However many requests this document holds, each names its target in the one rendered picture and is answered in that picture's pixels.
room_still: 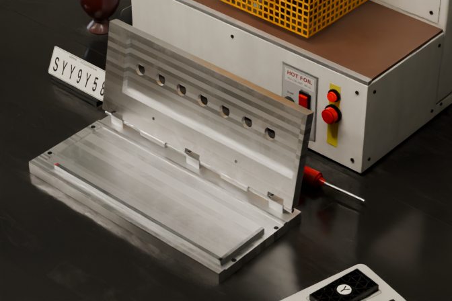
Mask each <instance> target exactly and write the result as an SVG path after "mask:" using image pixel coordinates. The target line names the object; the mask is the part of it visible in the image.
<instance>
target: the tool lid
mask: <svg viewBox="0 0 452 301"><path fill-rule="evenodd" d="M139 63H141V64H142V65H143V66H144V68H145V73H144V74H142V73H141V72H140V71H139ZM160 73H161V74H162V75H163V76H164V77H165V84H162V83H161V82H160V81H159V74H160ZM180 83H181V84H183V85H184V86H185V88H186V94H185V95H184V94H182V93H181V91H180ZM201 94H203V95H205V96H206V98H207V101H208V103H207V105H204V104H203V103H202V102H201V99H200V96H201ZM223 105H226V106H227V107H228V108H229V116H226V115H225V114H224V113H223V110H222V107H223ZM102 109H103V110H106V111H107V112H113V111H114V110H115V111H116V112H118V113H120V114H122V115H123V117H122V119H123V120H124V121H126V122H128V123H130V124H132V125H133V126H136V127H137V128H140V129H141V131H140V135H141V136H144V137H145V138H147V139H149V140H151V141H153V142H155V143H157V144H158V145H160V146H162V147H164V148H167V147H166V144H167V143H168V144H170V145H172V146H174V147H175V148H177V149H179V150H181V151H183V152H187V151H192V152H194V153H196V154H198V155H200V157H199V161H202V162H203V163H206V164H207V165H209V166H211V167H213V168H215V169H217V170H219V171H220V172H221V178H222V179H224V180H226V181H228V182H229V183H232V184H234V185H236V186H237V187H239V188H241V189H243V190H245V191H246V192H249V191H250V190H248V189H249V187H251V188H252V189H254V190H256V191H258V192H260V193H262V194H264V195H265V196H269V195H270V194H274V195H276V196H278V197H280V198H282V199H283V200H284V202H283V205H285V206H286V207H288V208H290V209H293V208H295V207H297V206H298V204H299V196H300V192H301V185H302V180H303V173H304V168H305V161H306V156H307V149H308V145H309V137H310V133H311V125H312V121H313V113H314V112H313V111H311V110H309V109H307V108H305V107H303V106H301V105H298V104H296V103H294V102H292V101H290V100H288V99H285V98H283V97H281V96H279V95H277V94H275V93H273V92H271V91H269V90H267V89H265V88H262V87H260V86H258V85H256V84H254V83H252V82H249V81H247V80H245V79H243V78H241V77H238V76H237V75H234V74H233V73H230V72H229V71H226V70H224V69H222V68H220V67H218V66H216V65H213V64H211V63H209V62H207V61H205V60H203V59H201V58H199V57H197V56H194V55H193V54H190V53H188V52H186V51H184V50H182V49H180V48H177V47H175V46H173V45H171V44H169V43H167V42H164V41H163V40H160V39H159V38H156V37H155V36H152V35H150V34H148V33H146V32H144V31H141V30H139V29H137V28H135V27H133V26H131V25H128V24H126V23H124V22H123V21H120V20H119V19H113V20H111V21H110V23H109V32H108V48H107V57H106V72H105V81H104V97H103V106H102ZM245 116H248V117H250V119H251V121H252V127H248V126H247V125H246V123H245V120H244V119H245ZM268 127H271V128H272V129H273V130H274V132H275V137H274V138H271V137H269V135H268V132H267V129H268Z"/></svg>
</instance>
